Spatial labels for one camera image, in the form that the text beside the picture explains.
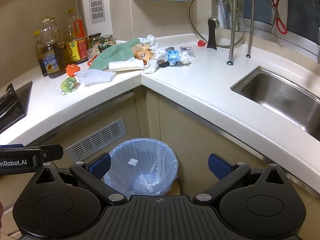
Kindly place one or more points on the glass pot lid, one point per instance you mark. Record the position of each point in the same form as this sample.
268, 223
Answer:
212, 35

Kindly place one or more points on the brown snack bag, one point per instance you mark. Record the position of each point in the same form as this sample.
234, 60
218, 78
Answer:
141, 52

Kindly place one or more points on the white foam fruit net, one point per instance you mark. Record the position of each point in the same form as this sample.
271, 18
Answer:
92, 76

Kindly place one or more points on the cabinet vent grille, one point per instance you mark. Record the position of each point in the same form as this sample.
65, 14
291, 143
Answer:
100, 137

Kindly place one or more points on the green towel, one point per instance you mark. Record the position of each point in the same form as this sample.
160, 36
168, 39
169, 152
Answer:
112, 53

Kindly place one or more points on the orange plastic bag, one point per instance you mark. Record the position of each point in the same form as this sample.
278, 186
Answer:
72, 70

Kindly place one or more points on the steel sink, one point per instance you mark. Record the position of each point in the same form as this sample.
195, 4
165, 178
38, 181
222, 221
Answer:
280, 97

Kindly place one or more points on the blue face mask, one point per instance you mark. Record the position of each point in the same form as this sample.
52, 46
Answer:
173, 56

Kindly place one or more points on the large green pickle jar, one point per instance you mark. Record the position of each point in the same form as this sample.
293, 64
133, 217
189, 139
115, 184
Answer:
95, 40

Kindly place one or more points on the black stove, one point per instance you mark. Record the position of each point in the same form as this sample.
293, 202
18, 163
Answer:
12, 105

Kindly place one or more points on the small white tissue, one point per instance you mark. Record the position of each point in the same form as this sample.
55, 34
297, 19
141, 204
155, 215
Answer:
185, 58

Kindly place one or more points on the clear plastic wrapper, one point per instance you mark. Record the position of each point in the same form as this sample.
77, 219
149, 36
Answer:
93, 52

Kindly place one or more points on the wall vent grille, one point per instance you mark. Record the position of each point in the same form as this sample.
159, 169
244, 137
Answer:
96, 0

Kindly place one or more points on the white cardboard tube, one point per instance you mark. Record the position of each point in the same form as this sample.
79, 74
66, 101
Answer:
125, 65

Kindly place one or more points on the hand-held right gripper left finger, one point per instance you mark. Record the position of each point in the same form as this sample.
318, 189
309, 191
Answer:
100, 167

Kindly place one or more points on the large crumpled white tissue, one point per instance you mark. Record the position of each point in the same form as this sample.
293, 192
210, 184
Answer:
147, 39

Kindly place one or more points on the white plastic bag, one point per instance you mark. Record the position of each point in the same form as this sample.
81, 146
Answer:
155, 61

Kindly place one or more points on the small dark oil bottle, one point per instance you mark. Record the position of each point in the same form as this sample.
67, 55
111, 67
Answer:
38, 52

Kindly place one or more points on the small bean paste jar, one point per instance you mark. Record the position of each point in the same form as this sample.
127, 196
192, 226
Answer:
108, 40

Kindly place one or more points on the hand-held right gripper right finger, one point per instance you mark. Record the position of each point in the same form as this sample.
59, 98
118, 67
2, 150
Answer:
220, 167

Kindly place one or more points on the trash bin with blue liner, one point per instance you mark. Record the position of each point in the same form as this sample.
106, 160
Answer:
142, 160

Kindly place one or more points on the dark oil bottle blue label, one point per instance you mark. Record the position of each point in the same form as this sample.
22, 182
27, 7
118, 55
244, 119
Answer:
52, 60

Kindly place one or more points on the red bottle cap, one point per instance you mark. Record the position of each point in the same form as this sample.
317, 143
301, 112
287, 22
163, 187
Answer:
200, 43

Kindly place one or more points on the metal dish rack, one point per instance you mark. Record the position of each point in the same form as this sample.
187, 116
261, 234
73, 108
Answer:
232, 30

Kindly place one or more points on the green candy wrapper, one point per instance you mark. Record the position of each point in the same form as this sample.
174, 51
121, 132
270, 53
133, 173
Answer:
68, 83

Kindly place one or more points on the clear floss pick box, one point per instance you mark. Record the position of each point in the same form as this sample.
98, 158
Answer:
187, 49

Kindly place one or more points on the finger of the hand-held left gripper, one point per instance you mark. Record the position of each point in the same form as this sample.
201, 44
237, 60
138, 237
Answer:
51, 152

